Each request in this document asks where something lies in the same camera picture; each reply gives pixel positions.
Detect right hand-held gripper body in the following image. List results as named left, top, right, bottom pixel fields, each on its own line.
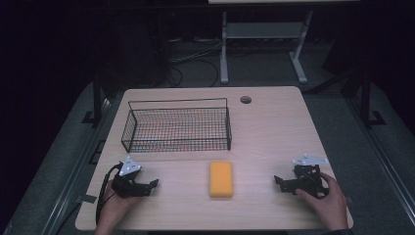
left=283, top=153, right=330, bottom=200

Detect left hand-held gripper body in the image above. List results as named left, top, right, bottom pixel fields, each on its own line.
left=112, top=156, right=146, bottom=199

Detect orange sponge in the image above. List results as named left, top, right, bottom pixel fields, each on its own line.
left=208, top=161, right=235, bottom=199

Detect person's left hand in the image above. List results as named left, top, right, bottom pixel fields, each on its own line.
left=94, top=187, right=145, bottom=235

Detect person's right hand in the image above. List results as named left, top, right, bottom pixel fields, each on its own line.
left=295, top=171, right=349, bottom=232

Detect black metal stand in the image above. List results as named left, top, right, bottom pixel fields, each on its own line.
left=81, top=70, right=107, bottom=129
left=341, top=63, right=387, bottom=129

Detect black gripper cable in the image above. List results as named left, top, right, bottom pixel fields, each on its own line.
left=95, top=163, right=122, bottom=226

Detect grey floor rail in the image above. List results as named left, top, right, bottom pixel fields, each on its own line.
left=40, top=97, right=114, bottom=235
left=346, top=97, right=415, bottom=226

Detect black wire basket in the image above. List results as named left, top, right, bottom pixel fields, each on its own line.
left=120, top=97, right=233, bottom=154

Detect cables on floor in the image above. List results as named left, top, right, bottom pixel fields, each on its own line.
left=167, top=38, right=226, bottom=88

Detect white metal table frame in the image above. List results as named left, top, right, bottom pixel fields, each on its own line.
left=219, top=9, right=314, bottom=85

